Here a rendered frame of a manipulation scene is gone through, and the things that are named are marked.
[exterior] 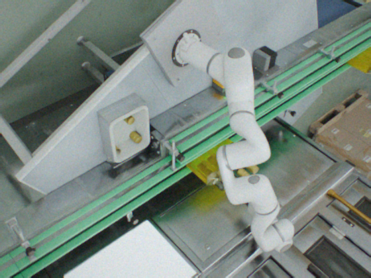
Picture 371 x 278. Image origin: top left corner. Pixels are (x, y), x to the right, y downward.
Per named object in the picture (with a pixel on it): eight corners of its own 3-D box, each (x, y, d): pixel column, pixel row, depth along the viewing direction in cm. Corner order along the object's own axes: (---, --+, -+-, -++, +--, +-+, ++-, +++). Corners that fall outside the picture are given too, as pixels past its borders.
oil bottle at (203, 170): (177, 159, 185) (211, 188, 174) (177, 151, 181) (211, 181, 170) (187, 153, 187) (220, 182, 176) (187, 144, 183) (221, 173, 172)
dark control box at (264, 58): (251, 63, 206) (264, 71, 201) (253, 50, 200) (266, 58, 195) (262, 57, 209) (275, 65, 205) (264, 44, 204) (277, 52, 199)
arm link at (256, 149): (218, 116, 135) (220, 152, 126) (258, 105, 131) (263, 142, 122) (232, 139, 145) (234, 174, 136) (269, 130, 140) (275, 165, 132)
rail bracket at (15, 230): (4, 229, 150) (33, 273, 138) (-10, 202, 138) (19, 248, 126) (17, 222, 152) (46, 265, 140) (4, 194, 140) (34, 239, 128)
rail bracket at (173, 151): (159, 161, 175) (179, 179, 168) (159, 132, 163) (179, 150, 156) (165, 157, 176) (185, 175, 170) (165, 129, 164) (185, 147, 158)
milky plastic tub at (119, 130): (103, 153, 168) (115, 165, 163) (96, 112, 152) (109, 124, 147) (138, 133, 176) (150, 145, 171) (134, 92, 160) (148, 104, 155)
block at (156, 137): (150, 148, 177) (159, 157, 173) (148, 132, 170) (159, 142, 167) (156, 144, 179) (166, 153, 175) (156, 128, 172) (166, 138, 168)
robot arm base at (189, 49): (167, 46, 153) (196, 63, 145) (188, 21, 154) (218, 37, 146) (181, 69, 166) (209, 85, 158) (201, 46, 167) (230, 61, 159)
